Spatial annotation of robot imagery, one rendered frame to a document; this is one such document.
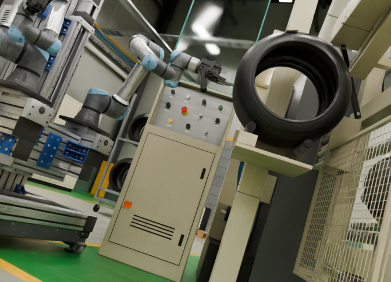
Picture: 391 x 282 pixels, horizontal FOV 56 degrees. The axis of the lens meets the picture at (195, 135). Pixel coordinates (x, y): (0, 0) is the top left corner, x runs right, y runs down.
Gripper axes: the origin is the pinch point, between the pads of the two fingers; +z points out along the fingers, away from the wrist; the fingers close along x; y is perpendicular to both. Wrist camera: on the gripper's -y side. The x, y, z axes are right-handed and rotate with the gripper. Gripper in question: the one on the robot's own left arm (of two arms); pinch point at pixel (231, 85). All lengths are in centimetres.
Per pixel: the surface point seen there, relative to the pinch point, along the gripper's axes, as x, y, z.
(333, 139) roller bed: 19, 2, 62
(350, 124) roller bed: 19, 14, 68
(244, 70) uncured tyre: -11.1, 5.7, 3.3
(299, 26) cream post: 26, 62, 21
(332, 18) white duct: 65, 102, 41
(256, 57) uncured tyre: -12.4, 13.6, 6.3
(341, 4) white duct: 58, 111, 42
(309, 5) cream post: 26, 78, 21
